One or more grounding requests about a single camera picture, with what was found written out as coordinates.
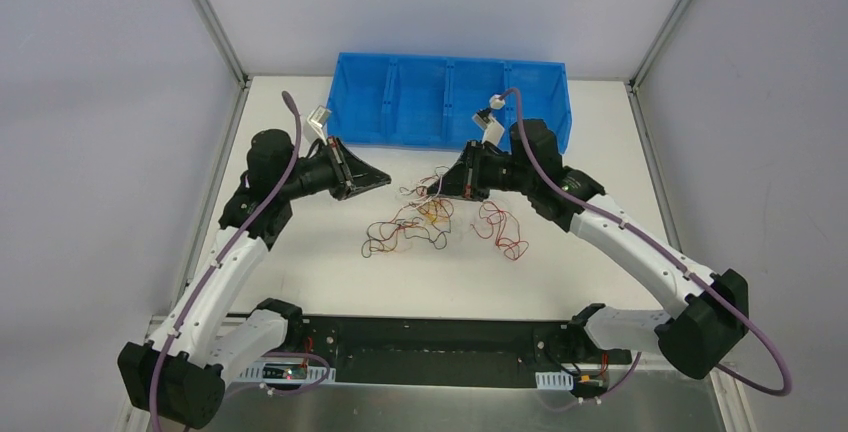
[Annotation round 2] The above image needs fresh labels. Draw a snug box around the red orange wire bundle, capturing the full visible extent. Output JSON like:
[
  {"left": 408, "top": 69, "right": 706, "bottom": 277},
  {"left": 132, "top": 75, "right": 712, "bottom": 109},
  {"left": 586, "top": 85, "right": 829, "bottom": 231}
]
[{"left": 360, "top": 165, "right": 529, "bottom": 262}]

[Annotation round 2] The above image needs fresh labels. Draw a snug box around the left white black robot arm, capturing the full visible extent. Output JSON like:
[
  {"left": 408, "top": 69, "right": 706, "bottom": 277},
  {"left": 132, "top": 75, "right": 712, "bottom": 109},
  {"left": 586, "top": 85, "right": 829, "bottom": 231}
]
[{"left": 117, "top": 129, "right": 391, "bottom": 429}]

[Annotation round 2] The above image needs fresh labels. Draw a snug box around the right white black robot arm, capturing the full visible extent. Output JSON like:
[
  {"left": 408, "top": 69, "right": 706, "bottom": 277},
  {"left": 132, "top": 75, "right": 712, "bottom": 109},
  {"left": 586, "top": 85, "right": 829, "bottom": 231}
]
[{"left": 428, "top": 119, "right": 748, "bottom": 379}]

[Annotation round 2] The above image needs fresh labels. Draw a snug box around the blue four-compartment plastic bin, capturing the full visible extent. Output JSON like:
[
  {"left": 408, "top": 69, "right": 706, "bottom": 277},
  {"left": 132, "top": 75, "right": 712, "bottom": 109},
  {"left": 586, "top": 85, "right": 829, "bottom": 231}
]
[{"left": 326, "top": 52, "right": 572, "bottom": 150}]

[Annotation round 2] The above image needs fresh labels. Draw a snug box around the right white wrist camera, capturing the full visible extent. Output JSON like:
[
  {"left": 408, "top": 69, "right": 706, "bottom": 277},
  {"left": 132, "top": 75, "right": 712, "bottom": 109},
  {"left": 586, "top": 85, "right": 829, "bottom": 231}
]
[{"left": 472, "top": 94, "right": 506, "bottom": 146}]

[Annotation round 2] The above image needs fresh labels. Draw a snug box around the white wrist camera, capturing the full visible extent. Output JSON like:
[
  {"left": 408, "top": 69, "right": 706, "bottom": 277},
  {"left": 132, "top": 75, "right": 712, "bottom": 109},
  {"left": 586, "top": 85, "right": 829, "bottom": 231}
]
[
  {"left": 304, "top": 105, "right": 332, "bottom": 143},
  {"left": 472, "top": 94, "right": 506, "bottom": 146}
]

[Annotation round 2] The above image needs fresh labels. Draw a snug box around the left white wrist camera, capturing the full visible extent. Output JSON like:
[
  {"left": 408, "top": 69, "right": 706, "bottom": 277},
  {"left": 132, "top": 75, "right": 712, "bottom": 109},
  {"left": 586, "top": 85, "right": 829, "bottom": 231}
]
[{"left": 304, "top": 105, "right": 332, "bottom": 143}]

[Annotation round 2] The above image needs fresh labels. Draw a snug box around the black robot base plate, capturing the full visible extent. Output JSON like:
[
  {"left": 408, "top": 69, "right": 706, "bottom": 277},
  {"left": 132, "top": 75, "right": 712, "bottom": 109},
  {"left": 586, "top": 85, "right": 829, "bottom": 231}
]
[{"left": 257, "top": 298, "right": 632, "bottom": 389}]

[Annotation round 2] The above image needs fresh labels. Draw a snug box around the left white slotted cable duct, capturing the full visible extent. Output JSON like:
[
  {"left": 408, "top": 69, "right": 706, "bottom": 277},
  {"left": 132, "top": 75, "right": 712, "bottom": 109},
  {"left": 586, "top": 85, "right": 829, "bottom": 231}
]
[{"left": 234, "top": 361, "right": 336, "bottom": 385}]

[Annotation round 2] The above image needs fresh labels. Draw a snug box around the white slotted cable duct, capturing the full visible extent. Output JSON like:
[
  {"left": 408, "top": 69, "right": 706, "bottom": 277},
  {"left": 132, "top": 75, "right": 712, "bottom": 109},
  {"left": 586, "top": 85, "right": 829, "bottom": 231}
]
[
  {"left": 535, "top": 371, "right": 574, "bottom": 391},
  {"left": 234, "top": 361, "right": 336, "bottom": 385}
]

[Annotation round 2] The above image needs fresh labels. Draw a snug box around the right white slotted cable duct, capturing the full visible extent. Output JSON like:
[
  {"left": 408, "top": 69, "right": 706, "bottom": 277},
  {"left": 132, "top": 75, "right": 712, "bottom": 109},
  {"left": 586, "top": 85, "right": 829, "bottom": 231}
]
[{"left": 535, "top": 371, "right": 574, "bottom": 391}]

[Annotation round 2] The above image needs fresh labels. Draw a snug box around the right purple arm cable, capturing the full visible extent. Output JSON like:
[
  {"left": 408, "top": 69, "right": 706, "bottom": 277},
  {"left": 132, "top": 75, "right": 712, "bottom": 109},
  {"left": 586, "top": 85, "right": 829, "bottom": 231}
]
[{"left": 504, "top": 87, "right": 793, "bottom": 397}]

